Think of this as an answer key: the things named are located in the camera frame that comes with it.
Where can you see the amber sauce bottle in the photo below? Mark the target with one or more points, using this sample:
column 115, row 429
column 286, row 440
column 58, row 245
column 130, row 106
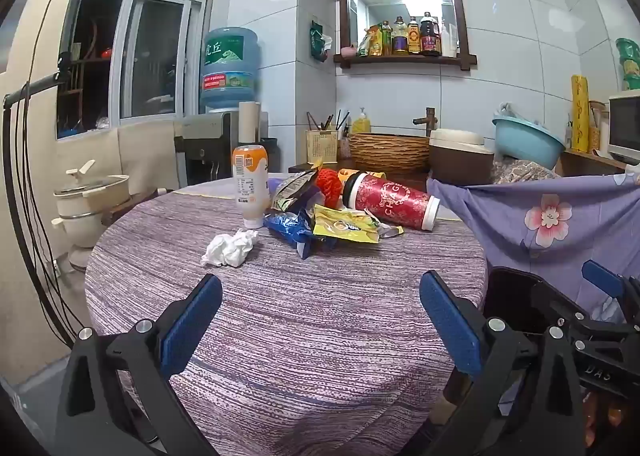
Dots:
column 399, row 40

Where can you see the wicker basket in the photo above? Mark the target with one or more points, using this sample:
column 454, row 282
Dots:
column 387, row 153

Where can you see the bundle of dark chopsticks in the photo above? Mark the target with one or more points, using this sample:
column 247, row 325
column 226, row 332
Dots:
column 325, row 123

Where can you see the purple snack wrapper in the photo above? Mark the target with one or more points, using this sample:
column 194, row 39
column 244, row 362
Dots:
column 312, row 198

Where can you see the beige chopstick holder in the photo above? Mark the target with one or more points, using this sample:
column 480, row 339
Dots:
column 322, row 148

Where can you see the paper towel roll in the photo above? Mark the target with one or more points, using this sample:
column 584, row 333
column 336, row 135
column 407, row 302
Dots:
column 249, row 123

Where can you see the white plastic bag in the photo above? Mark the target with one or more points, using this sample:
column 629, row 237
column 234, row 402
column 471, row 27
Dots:
column 507, row 111

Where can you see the orange foam fruit net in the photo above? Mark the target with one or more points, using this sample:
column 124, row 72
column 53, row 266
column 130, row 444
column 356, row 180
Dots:
column 330, row 186

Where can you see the red patterned paper cup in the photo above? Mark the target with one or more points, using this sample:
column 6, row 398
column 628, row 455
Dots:
column 390, row 203

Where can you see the white orange plastic bottle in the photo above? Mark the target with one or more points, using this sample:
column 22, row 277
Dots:
column 250, row 180

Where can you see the white tissue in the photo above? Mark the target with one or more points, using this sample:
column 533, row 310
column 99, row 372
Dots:
column 230, row 248

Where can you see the blue water jug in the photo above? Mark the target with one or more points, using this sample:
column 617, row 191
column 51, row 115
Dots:
column 230, row 70

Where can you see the wooden framed mirror shelf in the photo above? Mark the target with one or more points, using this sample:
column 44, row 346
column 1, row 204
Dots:
column 400, row 61

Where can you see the purple striped tablecloth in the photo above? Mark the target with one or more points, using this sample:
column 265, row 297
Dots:
column 300, row 336

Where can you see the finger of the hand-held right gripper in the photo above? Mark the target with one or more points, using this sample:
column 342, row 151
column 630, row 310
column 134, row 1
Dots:
column 600, row 277
column 590, row 321

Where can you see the green wall pocket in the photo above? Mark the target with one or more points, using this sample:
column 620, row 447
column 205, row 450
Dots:
column 317, row 43

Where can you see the wooden cabinet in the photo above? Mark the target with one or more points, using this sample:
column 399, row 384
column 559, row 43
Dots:
column 585, row 163

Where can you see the yellow soap bottle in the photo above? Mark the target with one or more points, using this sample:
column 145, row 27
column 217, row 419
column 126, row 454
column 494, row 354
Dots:
column 361, row 124

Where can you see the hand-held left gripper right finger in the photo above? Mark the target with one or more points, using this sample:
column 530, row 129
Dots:
column 450, row 321

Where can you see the yellow green oil bottle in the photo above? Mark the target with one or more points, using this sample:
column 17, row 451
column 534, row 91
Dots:
column 382, row 40

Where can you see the brown patterned cloth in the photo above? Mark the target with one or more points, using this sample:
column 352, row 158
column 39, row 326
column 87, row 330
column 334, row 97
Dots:
column 520, row 170

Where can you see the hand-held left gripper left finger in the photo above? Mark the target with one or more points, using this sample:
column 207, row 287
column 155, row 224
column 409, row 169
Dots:
column 192, row 321

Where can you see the person's right hand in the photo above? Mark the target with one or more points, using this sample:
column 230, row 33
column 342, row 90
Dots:
column 597, row 416

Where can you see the sliding window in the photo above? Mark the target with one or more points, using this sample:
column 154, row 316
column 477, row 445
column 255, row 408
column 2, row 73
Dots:
column 150, row 60

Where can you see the amber bottle with red label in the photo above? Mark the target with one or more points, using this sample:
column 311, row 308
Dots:
column 413, row 39

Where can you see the dark soy sauce bottle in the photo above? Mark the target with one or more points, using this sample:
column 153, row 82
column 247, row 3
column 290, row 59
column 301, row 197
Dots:
column 430, row 38

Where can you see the bronze faucet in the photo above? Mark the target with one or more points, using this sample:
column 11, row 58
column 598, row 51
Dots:
column 429, row 119

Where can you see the yellow snack wrapper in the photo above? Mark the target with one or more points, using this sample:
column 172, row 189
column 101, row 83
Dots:
column 340, row 228

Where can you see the cream pot with glass lid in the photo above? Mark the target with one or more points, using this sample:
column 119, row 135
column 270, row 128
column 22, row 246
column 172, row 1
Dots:
column 92, row 193

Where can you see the dark snack bag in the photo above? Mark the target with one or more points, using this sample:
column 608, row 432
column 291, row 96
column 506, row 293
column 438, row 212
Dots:
column 292, row 188

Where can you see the dark teal holder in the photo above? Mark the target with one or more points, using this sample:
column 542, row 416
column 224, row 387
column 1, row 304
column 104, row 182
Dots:
column 270, row 153

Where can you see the teal plastic basin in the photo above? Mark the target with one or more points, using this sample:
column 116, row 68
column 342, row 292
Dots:
column 530, row 143

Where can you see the blue snack wrapper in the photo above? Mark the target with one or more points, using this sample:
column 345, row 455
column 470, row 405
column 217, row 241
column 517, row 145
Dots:
column 290, row 231

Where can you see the brown and white container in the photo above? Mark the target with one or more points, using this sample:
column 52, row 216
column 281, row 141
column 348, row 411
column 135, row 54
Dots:
column 460, row 163

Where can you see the green packets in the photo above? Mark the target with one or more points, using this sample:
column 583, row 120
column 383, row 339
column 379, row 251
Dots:
column 629, row 63

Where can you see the yellow wrap roll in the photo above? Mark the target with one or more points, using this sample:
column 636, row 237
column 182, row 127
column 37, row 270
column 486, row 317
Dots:
column 580, row 110

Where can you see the water dispenser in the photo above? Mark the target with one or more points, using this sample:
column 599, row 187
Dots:
column 205, row 140

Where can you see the yellow seasoning packet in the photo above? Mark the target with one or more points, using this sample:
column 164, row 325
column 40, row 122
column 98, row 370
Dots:
column 365, row 43

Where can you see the white microwave oven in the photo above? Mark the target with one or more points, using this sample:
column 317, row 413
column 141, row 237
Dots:
column 625, row 125

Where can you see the pink small pot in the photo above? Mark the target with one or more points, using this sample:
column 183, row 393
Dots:
column 348, row 52

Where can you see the purple floral cloth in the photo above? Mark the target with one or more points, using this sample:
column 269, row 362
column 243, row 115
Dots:
column 500, row 236

